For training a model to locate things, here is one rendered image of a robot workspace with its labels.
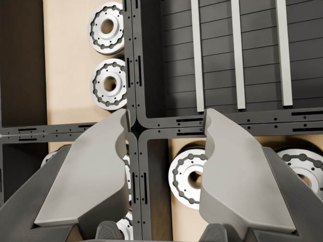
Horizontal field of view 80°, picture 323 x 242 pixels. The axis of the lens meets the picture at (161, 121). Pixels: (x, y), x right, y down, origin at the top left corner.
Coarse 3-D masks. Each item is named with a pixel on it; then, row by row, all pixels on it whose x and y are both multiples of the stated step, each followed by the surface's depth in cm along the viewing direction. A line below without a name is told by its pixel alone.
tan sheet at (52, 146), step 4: (48, 144) 47; (52, 144) 46; (56, 144) 46; (60, 144) 45; (64, 144) 45; (68, 144) 45; (128, 144) 40; (48, 148) 47; (52, 148) 46; (56, 148) 46; (60, 148) 45; (128, 148) 40
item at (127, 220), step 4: (128, 212) 36; (128, 216) 36; (120, 220) 37; (124, 220) 36; (128, 220) 36; (124, 224) 36; (128, 224) 36; (132, 224) 36; (128, 228) 36; (132, 228) 36; (132, 232) 36; (132, 236) 36
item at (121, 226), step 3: (117, 222) 37; (117, 225) 36; (120, 225) 36; (123, 225) 36; (120, 228) 36; (123, 228) 36; (126, 228) 36; (123, 231) 36; (126, 231) 36; (126, 234) 36; (129, 234) 36; (126, 237) 36; (129, 237) 36
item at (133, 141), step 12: (132, 132) 29; (0, 144) 37; (132, 144) 29; (0, 156) 37; (132, 156) 29; (0, 168) 37; (132, 168) 29; (0, 180) 37; (132, 180) 29; (0, 192) 37; (132, 192) 28; (0, 204) 37; (132, 204) 28; (132, 216) 28
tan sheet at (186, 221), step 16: (176, 144) 37; (192, 144) 36; (272, 144) 32; (288, 144) 31; (304, 144) 30; (320, 144) 30; (192, 176) 36; (176, 208) 37; (192, 208) 36; (176, 224) 37; (192, 224) 36; (176, 240) 37; (192, 240) 36
